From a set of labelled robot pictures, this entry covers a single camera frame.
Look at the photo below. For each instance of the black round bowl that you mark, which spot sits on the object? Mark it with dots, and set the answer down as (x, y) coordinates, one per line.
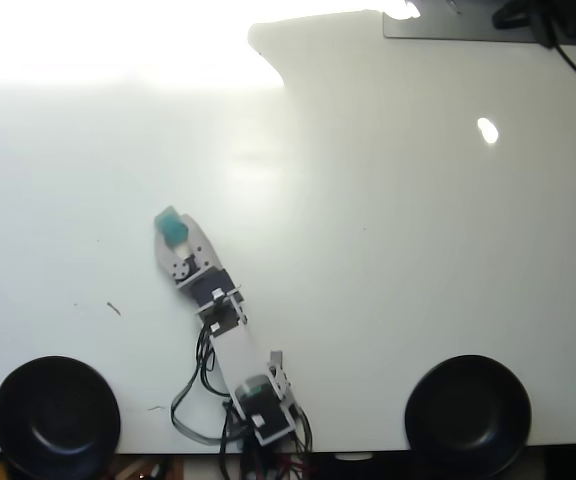
(468, 415)
(55, 415)

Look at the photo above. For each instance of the white gripper with motor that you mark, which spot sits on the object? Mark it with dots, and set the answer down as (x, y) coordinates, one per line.
(213, 285)

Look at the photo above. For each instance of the white Koch robot arm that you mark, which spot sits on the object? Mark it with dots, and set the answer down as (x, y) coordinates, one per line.
(240, 355)

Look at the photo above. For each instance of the blue foam cube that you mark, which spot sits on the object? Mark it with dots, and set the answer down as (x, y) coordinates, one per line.
(172, 225)

